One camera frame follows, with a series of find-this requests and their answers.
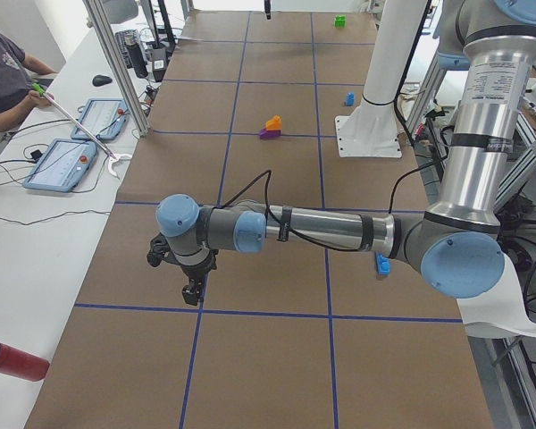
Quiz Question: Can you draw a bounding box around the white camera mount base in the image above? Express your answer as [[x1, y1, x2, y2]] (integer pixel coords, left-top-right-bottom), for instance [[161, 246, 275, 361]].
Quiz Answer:
[[335, 0, 430, 158]]

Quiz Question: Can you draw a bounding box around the orange trapezoid block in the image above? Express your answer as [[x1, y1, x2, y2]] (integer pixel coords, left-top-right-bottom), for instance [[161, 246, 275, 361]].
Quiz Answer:
[[264, 115, 282, 131]]

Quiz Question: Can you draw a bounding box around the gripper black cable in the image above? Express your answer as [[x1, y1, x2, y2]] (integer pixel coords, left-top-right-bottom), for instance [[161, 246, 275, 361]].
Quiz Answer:
[[218, 158, 450, 256]]

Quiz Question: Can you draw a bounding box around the blue block near base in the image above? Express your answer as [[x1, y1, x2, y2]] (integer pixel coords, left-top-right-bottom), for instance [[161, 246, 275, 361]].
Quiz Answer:
[[344, 92, 355, 106]]

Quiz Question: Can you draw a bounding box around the purple trapezoid block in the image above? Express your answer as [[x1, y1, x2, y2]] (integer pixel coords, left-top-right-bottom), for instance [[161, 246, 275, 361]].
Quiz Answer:
[[258, 128, 281, 139]]

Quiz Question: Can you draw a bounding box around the grabber reach tool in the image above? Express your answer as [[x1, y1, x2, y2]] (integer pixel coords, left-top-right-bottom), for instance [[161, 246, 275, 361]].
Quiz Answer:
[[32, 83, 132, 179]]

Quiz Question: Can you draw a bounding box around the aluminium frame post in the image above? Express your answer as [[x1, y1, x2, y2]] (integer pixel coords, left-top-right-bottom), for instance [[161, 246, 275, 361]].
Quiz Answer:
[[83, 0, 149, 137]]

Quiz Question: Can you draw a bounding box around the teach pendant far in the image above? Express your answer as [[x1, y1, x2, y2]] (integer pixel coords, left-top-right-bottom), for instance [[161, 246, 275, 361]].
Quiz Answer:
[[78, 98, 129, 141]]

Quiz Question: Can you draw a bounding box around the red cylinder bottle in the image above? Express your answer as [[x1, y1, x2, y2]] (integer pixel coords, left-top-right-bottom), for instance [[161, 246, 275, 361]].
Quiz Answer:
[[0, 342, 50, 382]]

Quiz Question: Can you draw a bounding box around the brown paper mat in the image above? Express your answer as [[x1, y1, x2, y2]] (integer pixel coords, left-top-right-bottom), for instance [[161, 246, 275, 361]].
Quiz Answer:
[[27, 12, 492, 428]]

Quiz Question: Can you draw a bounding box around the green double block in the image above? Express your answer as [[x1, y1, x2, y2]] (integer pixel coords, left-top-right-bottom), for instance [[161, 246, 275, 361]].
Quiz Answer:
[[334, 14, 347, 28]]

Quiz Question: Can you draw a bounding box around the seated person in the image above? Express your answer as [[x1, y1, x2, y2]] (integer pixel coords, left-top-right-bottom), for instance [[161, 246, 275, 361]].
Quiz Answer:
[[0, 33, 54, 132]]

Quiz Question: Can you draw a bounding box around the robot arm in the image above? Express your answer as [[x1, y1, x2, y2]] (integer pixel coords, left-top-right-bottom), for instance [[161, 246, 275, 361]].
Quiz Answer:
[[147, 1, 536, 306]]

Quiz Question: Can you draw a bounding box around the black computer mouse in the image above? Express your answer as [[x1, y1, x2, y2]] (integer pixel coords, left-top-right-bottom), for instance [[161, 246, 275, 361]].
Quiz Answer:
[[91, 74, 113, 88]]

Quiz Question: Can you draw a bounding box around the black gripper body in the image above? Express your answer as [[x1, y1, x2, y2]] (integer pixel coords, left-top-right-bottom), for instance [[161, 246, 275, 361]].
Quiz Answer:
[[147, 233, 217, 280]]

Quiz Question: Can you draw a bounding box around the teach pendant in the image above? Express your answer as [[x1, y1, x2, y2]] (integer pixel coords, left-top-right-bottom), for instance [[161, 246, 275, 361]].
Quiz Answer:
[[78, 98, 129, 141], [22, 139, 97, 193]]

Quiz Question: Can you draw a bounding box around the blue block far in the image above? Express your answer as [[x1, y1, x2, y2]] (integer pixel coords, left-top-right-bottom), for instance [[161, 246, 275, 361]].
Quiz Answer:
[[374, 252, 391, 277]]

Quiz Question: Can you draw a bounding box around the teach pendant near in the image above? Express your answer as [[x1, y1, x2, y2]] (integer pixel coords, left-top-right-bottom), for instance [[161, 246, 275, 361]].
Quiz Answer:
[[22, 139, 97, 193]]

